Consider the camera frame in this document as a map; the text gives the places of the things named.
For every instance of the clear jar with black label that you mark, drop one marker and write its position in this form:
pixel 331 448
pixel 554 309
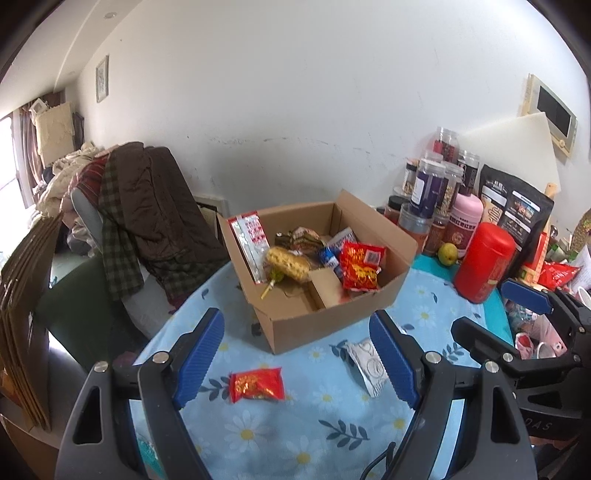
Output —
pixel 468 173

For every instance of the teal table mat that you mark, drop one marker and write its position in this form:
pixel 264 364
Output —
pixel 489 314

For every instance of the wall picture frame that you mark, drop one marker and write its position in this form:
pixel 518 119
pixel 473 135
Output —
pixel 102 78

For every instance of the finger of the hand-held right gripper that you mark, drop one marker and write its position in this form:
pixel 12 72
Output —
pixel 480 337
pixel 526 295

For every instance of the small gold box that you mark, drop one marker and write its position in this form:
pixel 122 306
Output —
pixel 325 288

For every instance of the pile of clothes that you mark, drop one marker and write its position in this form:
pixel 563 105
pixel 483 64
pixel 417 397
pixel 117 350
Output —
pixel 64 175

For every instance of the purple silver foil packet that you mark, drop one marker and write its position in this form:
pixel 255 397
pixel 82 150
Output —
pixel 342 239

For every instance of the black printed pouch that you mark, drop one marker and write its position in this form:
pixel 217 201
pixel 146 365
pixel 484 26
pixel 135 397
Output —
pixel 517 207

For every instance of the white wall hatch frame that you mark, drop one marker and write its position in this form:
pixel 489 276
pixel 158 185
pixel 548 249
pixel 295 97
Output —
pixel 210 207

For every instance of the grey chair back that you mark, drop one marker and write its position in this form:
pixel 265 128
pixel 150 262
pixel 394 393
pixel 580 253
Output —
pixel 87 221

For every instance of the yellow green fruit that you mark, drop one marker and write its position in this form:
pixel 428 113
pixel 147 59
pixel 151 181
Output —
pixel 448 254

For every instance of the large red yellow snack packet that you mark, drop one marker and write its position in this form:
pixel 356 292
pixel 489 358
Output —
pixel 362 267

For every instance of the long red white packet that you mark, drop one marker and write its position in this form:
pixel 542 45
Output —
pixel 251 240

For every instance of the pink lidded bottle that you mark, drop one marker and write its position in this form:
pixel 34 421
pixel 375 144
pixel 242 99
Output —
pixel 464 217

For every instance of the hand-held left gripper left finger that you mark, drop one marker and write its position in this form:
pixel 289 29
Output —
pixel 198 355

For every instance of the green checked cloth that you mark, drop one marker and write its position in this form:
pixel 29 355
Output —
pixel 120 240

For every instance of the crumpled red bag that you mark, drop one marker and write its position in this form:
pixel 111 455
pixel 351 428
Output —
pixel 558 274

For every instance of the small red snack packet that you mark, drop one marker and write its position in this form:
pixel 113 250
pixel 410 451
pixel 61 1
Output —
pixel 256 385

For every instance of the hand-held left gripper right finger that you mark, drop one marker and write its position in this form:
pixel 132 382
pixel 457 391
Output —
pixel 392 364

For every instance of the brown quilted jacket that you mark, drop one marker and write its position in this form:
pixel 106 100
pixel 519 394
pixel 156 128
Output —
pixel 157 207

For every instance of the clear bag of yellow snacks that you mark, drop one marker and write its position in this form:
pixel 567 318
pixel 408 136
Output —
pixel 288 264

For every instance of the red tin canister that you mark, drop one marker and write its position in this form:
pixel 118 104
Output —
pixel 485 263

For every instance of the dark capped red bottle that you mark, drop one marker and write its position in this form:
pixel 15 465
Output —
pixel 396 207

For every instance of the orange patterned box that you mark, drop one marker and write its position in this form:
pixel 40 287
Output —
pixel 535 258

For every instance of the clear jar of nuts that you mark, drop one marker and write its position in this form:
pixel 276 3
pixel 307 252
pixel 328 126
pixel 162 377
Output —
pixel 410 177

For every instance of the white foam board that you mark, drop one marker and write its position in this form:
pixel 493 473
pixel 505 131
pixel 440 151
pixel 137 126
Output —
pixel 508 143

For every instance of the cardboard box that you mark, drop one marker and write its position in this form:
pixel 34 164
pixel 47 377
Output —
pixel 323 327

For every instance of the small jar of red spice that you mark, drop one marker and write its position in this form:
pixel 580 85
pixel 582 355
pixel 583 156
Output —
pixel 436 235

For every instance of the folded cardboard sheets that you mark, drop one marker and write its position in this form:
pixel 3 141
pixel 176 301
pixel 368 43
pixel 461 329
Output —
pixel 23 323

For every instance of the large clear jar of red spice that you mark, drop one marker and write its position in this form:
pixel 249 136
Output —
pixel 415 228

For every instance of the clear jar with purple label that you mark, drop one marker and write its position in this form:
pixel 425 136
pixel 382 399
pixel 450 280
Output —
pixel 427 189

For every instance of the clear jar with red label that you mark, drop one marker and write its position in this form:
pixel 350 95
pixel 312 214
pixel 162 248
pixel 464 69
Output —
pixel 445 143

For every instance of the pink snack packet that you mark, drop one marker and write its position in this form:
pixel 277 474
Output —
pixel 300 239

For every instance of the white patterned packet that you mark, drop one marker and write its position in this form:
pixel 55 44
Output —
pixel 369 369

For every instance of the dark green chair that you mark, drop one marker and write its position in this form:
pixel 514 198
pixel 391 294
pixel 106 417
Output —
pixel 78 318

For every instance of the clear jar of oats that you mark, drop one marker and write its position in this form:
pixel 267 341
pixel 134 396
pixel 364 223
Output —
pixel 452 189

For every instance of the window curtain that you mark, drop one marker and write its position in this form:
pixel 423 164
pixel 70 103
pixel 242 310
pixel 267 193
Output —
pixel 28 152

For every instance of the cream framed wall panel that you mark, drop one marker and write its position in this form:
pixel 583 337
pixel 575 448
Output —
pixel 551 110

